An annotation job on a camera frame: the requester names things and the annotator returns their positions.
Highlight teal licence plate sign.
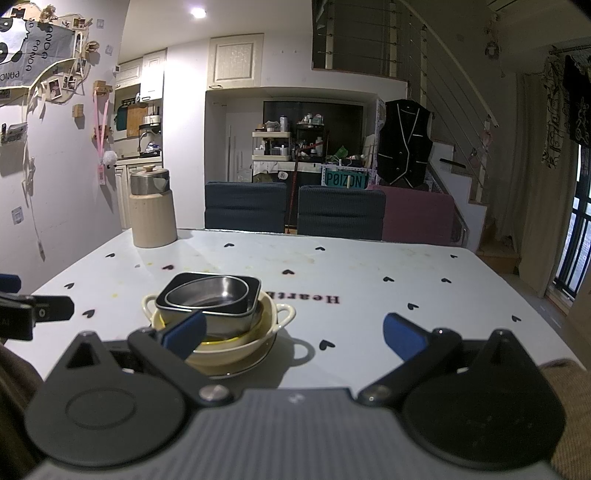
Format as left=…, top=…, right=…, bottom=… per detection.
left=321, top=167, right=370, bottom=190

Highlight white shelf cart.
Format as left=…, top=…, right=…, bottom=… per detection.
left=251, top=130, right=292, bottom=162

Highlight pink lanyard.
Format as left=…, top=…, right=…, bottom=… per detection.
left=93, top=89, right=112, bottom=186

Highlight square steel bowl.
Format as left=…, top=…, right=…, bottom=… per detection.
left=154, top=272, right=263, bottom=336

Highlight patterned cream curtain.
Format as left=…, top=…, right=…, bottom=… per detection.
left=541, top=45, right=579, bottom=170

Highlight maroon chair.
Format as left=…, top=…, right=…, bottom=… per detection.
left=366, top=185, right=458, bottom=247

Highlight wall poster with photos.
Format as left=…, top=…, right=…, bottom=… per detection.
left=0, top=0, right=94, bottom=110

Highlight small rounded steel bowl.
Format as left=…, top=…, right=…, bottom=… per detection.
left=164, top=275, right=250, bottom=308

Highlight cream two-handled bowl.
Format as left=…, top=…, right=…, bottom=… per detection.
left=141, top=290, right=297, bottom=368

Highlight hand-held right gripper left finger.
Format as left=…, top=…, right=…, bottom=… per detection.
left=64, top=309, right=234, bottom=409

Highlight beige curtain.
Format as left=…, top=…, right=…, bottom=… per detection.
left=514, top=69, right=579, bottom=299

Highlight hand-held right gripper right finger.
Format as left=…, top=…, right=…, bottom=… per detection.
left=356, top=312, right=543, bottom=409

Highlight white heart print tablecloth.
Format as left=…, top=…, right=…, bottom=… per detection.
left=2, top=228, right=576, bottom=391

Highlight white upper kitchen cabinets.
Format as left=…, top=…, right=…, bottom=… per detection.
left=115, top=48, right=167, bottom=101

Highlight floral yellow-rimmed bowl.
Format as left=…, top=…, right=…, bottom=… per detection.
left=152, top=302, right=267, bottom=348

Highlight tan woven cloth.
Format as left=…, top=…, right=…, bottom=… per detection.
left=539, top=359, right=591, bottom=480

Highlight dark brown cloth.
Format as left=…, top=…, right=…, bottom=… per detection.
left=0, top=340, right=48, bottom=480

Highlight wooden cutting board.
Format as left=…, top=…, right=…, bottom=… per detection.
left=126, top=104, right=149, bottom=138

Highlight beige canister with steel lid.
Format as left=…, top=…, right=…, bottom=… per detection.
left=128, top=163, right=179, bottom=249

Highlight black shelf rack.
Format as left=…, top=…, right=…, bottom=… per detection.
left=295, top=122, right=329, bottom=162

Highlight metal stair railing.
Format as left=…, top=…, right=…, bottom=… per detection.
left=311, top=0, right=500, bottom=141

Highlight white kitchen cabinets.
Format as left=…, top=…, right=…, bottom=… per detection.
left=115, top=48, right=167, bottom=101
left=114, top=161, right=136, bottom=230

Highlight white lower kitchen cabinets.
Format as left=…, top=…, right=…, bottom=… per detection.
left=114, top=161, right=136, bottom=230

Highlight black vest with white trim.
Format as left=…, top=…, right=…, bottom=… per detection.
left=376, top=98, right=434, bottom=188

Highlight navy blue chair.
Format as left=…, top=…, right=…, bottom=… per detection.
left=204, top=181, right=288, bottom=234
left=296, top=184, right=387, bottom=241

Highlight white staircase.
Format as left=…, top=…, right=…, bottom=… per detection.
left=424, top=142, right=491, bottom=251

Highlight cream overhead cabinet door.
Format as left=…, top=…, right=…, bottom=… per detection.
left=207, top=34, right=265, bottom=89

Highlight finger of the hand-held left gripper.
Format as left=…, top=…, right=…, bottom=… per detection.
left=0, top=273, right=38, bottom=308
left=28, top=295, right=76, bottom=325

